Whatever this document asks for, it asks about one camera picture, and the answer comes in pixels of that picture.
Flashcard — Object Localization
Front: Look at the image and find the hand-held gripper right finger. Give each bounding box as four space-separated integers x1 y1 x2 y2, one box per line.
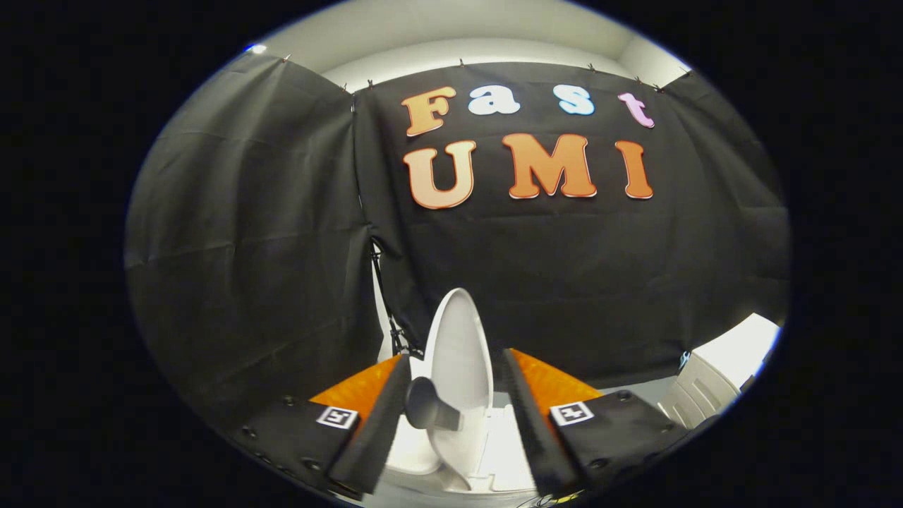
499 347 691 498

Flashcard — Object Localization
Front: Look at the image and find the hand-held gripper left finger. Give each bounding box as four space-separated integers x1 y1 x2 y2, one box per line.
236 353 412 498

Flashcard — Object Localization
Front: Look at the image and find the white toilet lid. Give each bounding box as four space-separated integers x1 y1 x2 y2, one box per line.
404 287 495 491

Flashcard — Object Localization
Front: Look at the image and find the white toilet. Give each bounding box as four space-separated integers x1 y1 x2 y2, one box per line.
384 353 540 495

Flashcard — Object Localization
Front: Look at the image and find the black backdrop cloth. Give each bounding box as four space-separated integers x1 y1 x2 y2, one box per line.
126 53 791 431

